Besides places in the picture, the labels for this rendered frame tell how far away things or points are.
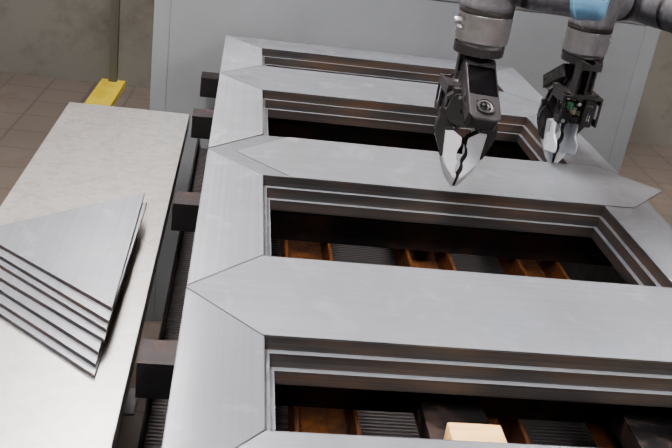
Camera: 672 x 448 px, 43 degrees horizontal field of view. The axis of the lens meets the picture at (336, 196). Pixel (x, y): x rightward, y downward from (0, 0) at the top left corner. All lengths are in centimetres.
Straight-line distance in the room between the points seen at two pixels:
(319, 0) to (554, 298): 125
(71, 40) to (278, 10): 250
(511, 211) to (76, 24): 341
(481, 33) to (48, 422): 73
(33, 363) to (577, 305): 67
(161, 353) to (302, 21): 129
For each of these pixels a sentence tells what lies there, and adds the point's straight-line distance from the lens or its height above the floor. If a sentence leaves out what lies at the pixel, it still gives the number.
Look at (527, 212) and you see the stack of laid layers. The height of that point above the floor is 85.
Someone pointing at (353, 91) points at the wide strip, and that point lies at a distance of 181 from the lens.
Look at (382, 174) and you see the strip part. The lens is 138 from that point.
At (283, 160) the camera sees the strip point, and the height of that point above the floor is 87.
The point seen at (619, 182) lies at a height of 87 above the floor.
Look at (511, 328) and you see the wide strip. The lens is 102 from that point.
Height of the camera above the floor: 138
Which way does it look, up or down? 24 degrees down
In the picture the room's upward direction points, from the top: 8 degrees clockwise
